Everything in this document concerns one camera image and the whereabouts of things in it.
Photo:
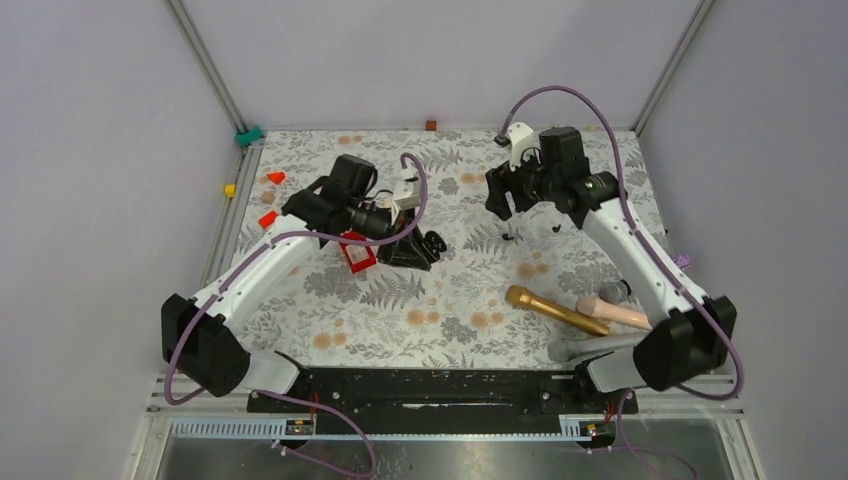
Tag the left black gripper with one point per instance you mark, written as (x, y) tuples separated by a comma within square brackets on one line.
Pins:
[(408, 251)]

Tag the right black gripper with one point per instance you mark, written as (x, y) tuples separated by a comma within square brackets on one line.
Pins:
[(503, 180)]

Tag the black earbud case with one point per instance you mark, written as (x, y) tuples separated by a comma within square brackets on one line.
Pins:
[(435, 243)]

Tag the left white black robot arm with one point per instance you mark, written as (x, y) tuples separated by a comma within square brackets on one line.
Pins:
[(200, 334)]

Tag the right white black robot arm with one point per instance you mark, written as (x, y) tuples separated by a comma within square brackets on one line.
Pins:
[(690, 332)]

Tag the red box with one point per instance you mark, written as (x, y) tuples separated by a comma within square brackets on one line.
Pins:
[(358, 257)]

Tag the floral table mat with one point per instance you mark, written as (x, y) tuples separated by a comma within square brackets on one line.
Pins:
[(453, 316)]

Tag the gold microphone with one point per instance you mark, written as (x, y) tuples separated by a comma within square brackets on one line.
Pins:
[(523, 298)]

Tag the pink microphone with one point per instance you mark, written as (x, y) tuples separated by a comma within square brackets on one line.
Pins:
[(600, 309)]

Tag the purple glitter microphone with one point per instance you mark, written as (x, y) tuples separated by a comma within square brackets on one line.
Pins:
[(619, 291)]

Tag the red flat block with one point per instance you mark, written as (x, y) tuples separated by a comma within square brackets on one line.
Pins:
[(267, 220)]

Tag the red triangular block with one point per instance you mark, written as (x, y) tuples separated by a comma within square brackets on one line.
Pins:
[(276, 177)]

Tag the grey microphone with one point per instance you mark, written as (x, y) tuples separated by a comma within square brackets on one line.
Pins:
[(568, 350)]

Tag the teal block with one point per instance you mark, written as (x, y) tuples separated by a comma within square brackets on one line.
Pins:
[(247, 138)]

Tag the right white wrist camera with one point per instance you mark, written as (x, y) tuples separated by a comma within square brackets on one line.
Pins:
[(519, 138)]

